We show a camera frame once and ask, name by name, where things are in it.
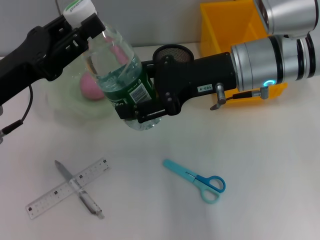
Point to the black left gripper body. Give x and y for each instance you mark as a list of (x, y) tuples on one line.
[(27, 62)]

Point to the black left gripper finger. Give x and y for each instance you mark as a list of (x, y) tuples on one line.
[(92, 27), (61, 27)]

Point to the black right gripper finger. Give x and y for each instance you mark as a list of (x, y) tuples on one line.
[(140, 113), (150, 67)]

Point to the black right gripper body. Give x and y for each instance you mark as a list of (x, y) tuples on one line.
[(190, 77)]

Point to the clear bottle with green label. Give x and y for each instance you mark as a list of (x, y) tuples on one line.
[(117, 75)]

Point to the pink toy peach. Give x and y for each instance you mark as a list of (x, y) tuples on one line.
[(87, 86)]

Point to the black mesh pen holder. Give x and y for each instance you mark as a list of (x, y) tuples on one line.
[(175, 51)]

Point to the green glass fruit plate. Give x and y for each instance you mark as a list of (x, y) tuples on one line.
[(72, 107)]

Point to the blue scissors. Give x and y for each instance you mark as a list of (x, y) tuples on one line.
[(180, 170)]

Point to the grey transparent pen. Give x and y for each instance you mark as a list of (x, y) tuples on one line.
[(87, 200)]

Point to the transparent plastic ruler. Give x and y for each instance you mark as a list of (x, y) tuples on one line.
[(45, 202)]

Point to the yellow plastic bin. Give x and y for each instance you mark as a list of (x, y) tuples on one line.
[(225, 25)]

